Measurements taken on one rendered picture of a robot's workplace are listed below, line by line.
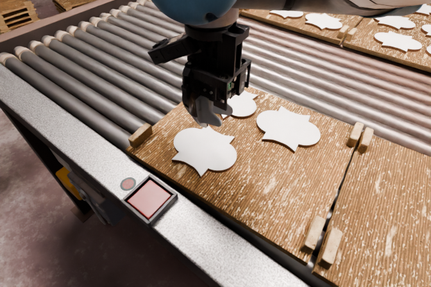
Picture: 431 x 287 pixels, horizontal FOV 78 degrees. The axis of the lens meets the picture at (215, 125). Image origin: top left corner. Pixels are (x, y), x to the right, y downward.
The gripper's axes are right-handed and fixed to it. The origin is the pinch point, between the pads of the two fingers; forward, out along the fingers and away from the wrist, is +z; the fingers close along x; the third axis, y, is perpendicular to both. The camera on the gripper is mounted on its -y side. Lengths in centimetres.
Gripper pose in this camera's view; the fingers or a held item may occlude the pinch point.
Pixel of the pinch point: (202, 120)
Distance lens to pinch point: 50.9
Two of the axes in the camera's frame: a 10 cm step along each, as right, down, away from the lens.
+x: 5.6, -5.9, 5.8
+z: 0.0, 7.0, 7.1
